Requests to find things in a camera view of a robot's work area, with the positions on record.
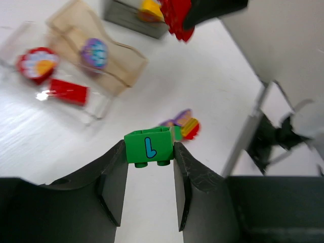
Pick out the small green lego brick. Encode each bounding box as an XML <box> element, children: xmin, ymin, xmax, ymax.
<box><xmin>124</xmin><ymin>126</ymin><xmax>174</xmax><ymax>168</ymax></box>

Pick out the green purple butterfly lego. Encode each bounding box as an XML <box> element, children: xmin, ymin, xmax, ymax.
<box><xmin>159</xmin><ymin>119</ymin><xmax>183</xmax><ymax>142</ymax></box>

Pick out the red long lego brick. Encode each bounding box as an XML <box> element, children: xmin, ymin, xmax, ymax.
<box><xmin>49</xmin><ymin>78</ymin><xmax>90</xmax><ymax>106</ymax></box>

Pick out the purple butterfly wing lego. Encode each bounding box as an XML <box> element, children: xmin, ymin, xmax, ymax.
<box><xmin>174</xmin><ymin>109</ymin><xmax>192</xmax><ymax>127</ymax></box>

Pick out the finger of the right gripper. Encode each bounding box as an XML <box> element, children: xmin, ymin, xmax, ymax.
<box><xmin>183</xmin><ymin>0</ymin><xmax>249</xmax><ymax>30</ymax></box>

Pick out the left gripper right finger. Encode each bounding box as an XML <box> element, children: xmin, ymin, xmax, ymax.
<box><xmin>174</xmin><ymin>142</ymin><xmax>323</xmax><ymax>242</ymax></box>

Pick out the purple lotus lego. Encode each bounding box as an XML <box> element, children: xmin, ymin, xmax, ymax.
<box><xmin>80</xmin><ymin>38</ymin><xmax>108</xmax><ymax>69</ymax></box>

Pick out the yellow flower lego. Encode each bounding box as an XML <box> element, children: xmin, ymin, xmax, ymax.
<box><xmin>138</xmin><ymin>0</ymin><xmax>164</xmax><ymax>23</ymax></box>

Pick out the orange transparent container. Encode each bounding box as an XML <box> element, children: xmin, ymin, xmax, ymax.
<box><xmin>46</xmin><ymin>1</ymin><xmax>148</xmax><ymax>95</ymax></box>

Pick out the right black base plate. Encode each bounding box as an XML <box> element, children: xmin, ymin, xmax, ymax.
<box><xmin>247</xmin><ymin>113</ymin><xmax>311</xmax><ymax>175</ymax></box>

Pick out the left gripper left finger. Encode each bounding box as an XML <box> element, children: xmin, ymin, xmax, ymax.
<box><xmin>1</xmin><ymin>141</ymin><xmax>128</xmax><ymax>242</ymax></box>

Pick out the clear plastic container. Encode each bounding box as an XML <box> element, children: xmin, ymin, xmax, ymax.
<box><xmin>1</xmin><ymin>21</ymin><xmax>114</xmax><ymax>127</ymax></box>

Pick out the smoky grey container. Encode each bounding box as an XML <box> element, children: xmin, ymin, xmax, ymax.
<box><xmin>102</xmin><ymin>1</ymin><xmax>168</xmax><ymax>39</ymax></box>

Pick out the red flower lego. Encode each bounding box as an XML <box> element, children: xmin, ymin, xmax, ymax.
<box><xmin>16</xmin><ymin>47</ymin><xmax>60</xmax><ymax>85</ymax></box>

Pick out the red curved lego brick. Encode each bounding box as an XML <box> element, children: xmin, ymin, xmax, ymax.
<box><xmin>159</xmin><ymin>0</ymin><xmax>194</xmax><ymax>43</ymax></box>

